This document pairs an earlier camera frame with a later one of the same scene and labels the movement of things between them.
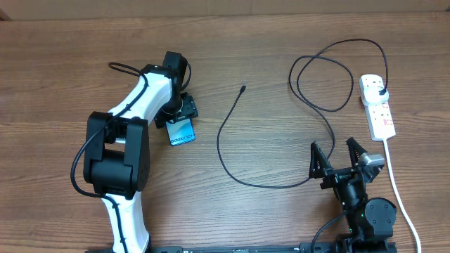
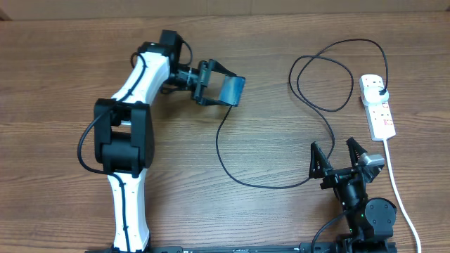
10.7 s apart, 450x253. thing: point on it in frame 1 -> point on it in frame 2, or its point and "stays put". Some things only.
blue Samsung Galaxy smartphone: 181,132 -> 232,89
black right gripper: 335,176 stays put
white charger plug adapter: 371,95 stays put
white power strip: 380,118 stays put
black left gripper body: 185,108 -> 195,81
